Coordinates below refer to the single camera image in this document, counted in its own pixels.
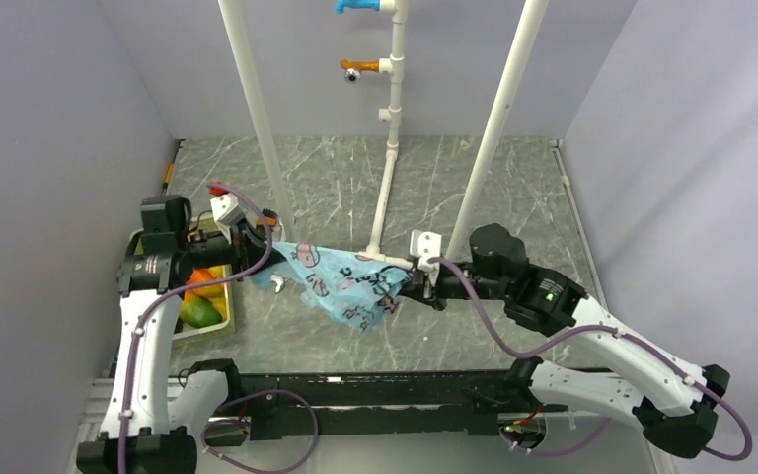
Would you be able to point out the orange handled tool at wall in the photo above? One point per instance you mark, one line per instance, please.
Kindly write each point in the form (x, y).
(168, 173)

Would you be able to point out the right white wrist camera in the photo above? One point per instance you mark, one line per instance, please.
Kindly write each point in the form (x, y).
(423, 246)

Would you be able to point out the light blue plastic bag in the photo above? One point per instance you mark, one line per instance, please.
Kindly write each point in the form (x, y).
(354, 290)

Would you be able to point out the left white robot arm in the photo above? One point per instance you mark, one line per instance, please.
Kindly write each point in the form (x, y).
(144, 430)

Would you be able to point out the white PVC pipe frame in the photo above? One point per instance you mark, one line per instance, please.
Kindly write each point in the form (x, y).
(393, 66)

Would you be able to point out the pale green fruit basket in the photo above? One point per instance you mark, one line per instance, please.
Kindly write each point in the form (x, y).
(158, 261)

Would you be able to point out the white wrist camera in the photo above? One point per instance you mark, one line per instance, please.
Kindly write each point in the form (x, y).
(423, 246)
(226, 213)

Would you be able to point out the small orange black object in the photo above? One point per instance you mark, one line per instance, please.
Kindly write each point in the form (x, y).
(271, 218)

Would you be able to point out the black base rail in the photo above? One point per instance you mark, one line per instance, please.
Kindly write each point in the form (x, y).
(473, 402)

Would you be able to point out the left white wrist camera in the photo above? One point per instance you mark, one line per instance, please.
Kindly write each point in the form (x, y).
(226, 213)

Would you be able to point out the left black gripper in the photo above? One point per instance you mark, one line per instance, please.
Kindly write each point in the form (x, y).
(249, 247)

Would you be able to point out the orange red fake mango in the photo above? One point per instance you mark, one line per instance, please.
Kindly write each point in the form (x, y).
(211, 291)

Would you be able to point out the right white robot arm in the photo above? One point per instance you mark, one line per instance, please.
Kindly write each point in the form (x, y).
(671, 401)

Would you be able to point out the green orange fake mango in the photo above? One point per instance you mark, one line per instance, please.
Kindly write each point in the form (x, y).
(199, 313)

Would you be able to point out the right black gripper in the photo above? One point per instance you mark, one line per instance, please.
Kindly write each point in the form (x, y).
(419, 286)

